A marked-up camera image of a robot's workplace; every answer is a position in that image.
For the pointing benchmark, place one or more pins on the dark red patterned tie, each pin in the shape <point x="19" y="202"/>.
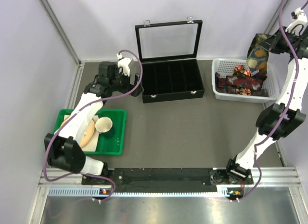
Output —
<point x="240" y="84"/>

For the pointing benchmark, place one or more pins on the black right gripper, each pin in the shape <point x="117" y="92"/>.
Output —
<point x="273" y="41"/>

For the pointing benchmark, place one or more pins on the round beige painted plate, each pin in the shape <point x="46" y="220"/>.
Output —
<point x="87" y="133"/>

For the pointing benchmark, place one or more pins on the aluminium frame rail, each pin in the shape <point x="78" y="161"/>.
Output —
<point x="270" y="177"/>

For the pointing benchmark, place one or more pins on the green plastic tray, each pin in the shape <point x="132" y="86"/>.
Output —
<point x="112" y="142"/>

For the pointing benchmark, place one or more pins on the orange blue leaf-pattern tie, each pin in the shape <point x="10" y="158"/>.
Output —
<point x="258" y="55"/>

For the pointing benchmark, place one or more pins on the white perforated plastic basket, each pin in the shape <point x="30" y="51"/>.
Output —
<point x="225" y="68"/>

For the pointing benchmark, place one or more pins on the cream ceramic cup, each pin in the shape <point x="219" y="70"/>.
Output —
<point x="103" y="125"/>

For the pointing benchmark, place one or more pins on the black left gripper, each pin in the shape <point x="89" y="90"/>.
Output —
<point x="129" y="86"/>

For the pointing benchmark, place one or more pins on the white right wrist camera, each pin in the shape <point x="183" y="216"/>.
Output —
<point x="299" y="21"/>

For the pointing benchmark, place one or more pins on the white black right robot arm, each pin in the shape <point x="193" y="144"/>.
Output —
<point x="285" y="115"/>

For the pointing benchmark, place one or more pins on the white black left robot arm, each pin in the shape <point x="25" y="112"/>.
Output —
<point x="63" y="148"/>

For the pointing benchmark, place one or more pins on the grey slotted cable duct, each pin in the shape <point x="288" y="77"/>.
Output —
<point x="103" y="192"/>

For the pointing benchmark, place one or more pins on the black glass-lid storage case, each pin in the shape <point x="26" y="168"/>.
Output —
<point x="168" y="53"/>

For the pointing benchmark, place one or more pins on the red floral rolled tie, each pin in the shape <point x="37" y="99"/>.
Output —
<point x="241" y="70"/>

